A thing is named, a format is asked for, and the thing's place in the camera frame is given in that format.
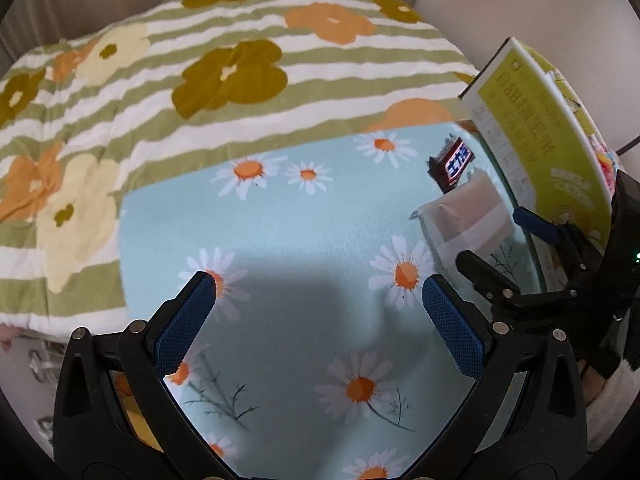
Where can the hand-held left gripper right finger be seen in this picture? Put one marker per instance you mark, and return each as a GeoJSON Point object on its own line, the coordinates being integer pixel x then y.
{"type": "Point", "coordinates": [452, 330]}

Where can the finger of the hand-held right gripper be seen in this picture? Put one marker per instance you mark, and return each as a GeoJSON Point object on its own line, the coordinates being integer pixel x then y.
{"type": "Point", "coordinates": [535, 222]}
{"type": "Point", "coordinates": [495, 280]}

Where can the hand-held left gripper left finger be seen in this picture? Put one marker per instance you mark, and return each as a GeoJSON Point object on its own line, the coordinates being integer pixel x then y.
{"type": "Point", "coordinates": [185, 325]}

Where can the beige white snack packet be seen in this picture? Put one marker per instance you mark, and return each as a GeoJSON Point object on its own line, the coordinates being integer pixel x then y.
{"type": "Point", "coordinates": [465, 215]}

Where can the green cardboard box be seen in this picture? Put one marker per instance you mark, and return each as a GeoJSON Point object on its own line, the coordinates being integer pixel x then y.
{"type": "Point", "coordinates": [540, 125]}

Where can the person's right forearm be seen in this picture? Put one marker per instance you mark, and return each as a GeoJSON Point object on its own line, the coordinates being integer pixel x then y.
{"type": "Point", "coordinates": [617, 400]}

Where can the pink yellow snack packet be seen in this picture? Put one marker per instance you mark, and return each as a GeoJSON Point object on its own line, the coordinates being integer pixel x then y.
{"type": "Point", "coordinates": [605, 160]}

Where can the brown chocolate bar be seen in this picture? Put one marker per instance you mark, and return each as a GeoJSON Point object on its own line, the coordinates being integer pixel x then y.
{"type": "Point", "coordinates": [457, 160]}

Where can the light blue daisy tablecloth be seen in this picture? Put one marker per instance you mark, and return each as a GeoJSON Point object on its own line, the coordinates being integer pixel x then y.
{"type": "Point", "coordinates": [300, 240]}

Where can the striped flower blanket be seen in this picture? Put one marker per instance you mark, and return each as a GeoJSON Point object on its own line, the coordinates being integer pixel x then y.
{"type": "Point", "coordinates": [150, 125]}

